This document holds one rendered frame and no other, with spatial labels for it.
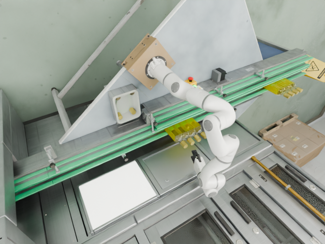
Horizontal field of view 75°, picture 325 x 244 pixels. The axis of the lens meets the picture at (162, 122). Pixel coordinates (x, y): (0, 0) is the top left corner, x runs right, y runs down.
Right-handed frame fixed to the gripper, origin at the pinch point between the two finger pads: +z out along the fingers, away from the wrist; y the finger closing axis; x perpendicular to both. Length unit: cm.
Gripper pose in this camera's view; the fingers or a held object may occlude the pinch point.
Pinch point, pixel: (194, 155)
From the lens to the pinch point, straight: 140.8
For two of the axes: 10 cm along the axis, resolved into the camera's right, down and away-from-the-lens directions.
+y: -0.2, -7.5, -6.6
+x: -9.7, 1.7, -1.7
